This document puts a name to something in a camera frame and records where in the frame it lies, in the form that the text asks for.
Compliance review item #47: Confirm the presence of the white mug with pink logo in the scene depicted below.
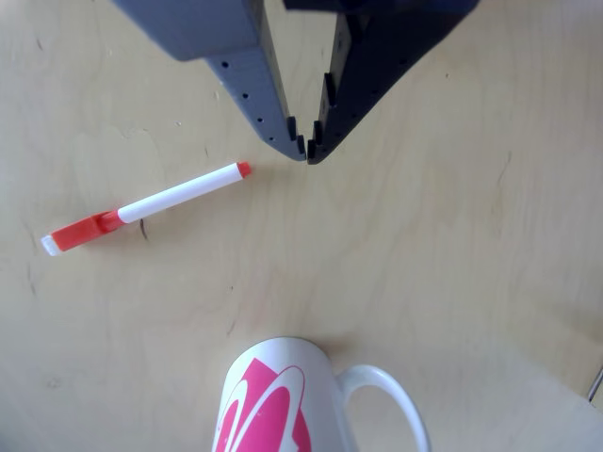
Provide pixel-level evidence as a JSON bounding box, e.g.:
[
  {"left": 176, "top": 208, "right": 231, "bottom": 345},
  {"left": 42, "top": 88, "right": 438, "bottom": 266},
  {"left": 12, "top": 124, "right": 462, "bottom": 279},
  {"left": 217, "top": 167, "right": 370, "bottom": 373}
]
[{"left": 211, "top": 335, "right": 432, "bottom": 452}]

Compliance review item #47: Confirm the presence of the red and white marker pen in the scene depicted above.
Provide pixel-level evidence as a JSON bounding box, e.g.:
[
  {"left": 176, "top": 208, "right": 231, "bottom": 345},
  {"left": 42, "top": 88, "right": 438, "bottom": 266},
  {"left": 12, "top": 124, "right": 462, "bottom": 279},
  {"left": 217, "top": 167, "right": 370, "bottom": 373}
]
[{"left": 40, "top": 160, "right": 253, "bottom": 258}]

